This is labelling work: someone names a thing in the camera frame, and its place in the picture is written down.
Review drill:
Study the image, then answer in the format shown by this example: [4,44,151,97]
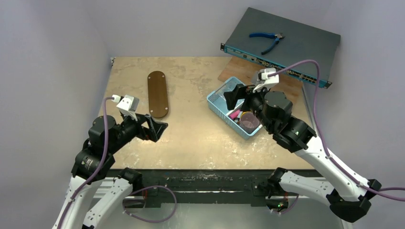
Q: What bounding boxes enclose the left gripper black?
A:
[108,108,167,153]

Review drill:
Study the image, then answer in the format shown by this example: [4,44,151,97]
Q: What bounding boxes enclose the light blue plastic basket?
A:
[206,76,263,140]

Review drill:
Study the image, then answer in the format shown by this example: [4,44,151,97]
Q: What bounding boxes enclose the purple translucent cup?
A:
[239,112,260,134]

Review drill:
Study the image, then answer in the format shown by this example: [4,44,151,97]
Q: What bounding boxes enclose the brown wooden oval tray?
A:
[147,71,169,118]

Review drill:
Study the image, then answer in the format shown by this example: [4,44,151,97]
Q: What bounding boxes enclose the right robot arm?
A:
[224,84,382,223]

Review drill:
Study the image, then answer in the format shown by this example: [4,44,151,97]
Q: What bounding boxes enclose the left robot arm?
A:
[53,114,168,229]

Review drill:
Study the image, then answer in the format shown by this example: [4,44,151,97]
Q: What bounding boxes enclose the clear plastic box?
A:
[207,77,244,116]

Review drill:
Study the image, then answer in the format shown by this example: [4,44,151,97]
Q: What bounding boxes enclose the light wooden board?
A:
[218,57,306,116]

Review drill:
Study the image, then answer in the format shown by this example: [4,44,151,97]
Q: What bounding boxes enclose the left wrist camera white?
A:
[116,95,139,121]

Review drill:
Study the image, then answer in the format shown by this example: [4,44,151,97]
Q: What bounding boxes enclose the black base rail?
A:
[104,169,320,209]

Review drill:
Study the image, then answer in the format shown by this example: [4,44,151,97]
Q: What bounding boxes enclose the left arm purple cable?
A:
[57,94,178,229]

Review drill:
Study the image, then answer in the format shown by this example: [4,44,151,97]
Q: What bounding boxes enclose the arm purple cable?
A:
[267,59,405,216]
[57,94,178,229]

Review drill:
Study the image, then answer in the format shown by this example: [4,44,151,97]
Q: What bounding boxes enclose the blue handled pliers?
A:
[248,32,286,56]

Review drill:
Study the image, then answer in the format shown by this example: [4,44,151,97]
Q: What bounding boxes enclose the grey network switch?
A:
[220,7,341,89]

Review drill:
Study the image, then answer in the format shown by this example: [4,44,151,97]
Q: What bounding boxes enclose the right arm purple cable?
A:
[267,59,405,216]

